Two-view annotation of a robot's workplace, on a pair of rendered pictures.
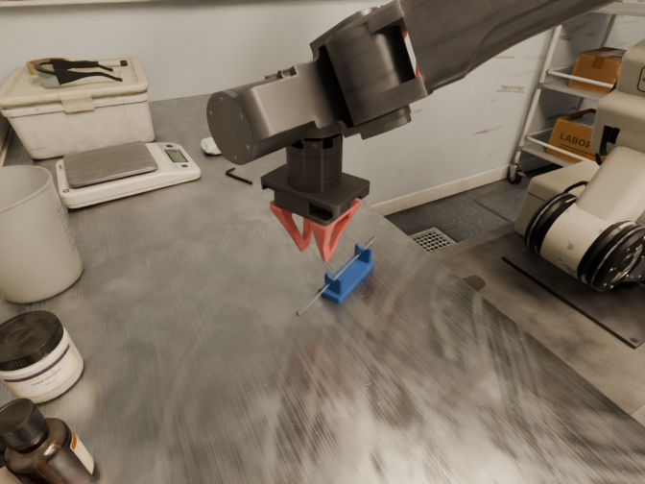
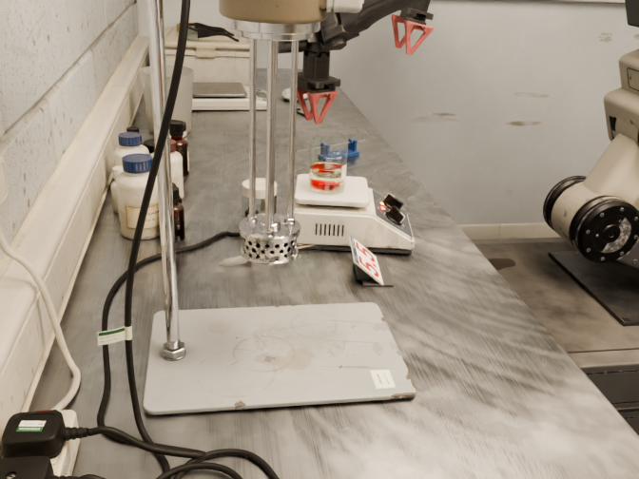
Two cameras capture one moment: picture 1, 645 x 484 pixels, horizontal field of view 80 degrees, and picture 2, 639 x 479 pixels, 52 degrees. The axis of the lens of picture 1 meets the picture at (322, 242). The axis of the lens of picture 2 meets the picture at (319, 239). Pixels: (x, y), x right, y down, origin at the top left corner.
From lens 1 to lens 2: 1.07 m
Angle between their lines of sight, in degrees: 19
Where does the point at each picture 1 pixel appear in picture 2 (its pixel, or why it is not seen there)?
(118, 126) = (227, 72)
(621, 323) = (626, 309)
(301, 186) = (306, 75)
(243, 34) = not seen: hidden behind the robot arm
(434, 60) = (345, 19)
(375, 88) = (328, 28)
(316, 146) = (313, 55)
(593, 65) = not seen: outside the picture
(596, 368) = (572, 326)
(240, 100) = not seen: hidden behind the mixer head
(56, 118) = (188, 60)
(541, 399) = (402, 197)
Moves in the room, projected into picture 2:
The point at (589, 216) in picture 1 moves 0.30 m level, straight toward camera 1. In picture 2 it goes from (586, 190) to (502, 209)
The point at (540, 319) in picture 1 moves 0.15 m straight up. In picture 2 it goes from (549, 294) to (560, 243)
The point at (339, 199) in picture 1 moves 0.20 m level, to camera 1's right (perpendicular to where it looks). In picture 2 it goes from (319, 81) to (415, 92)
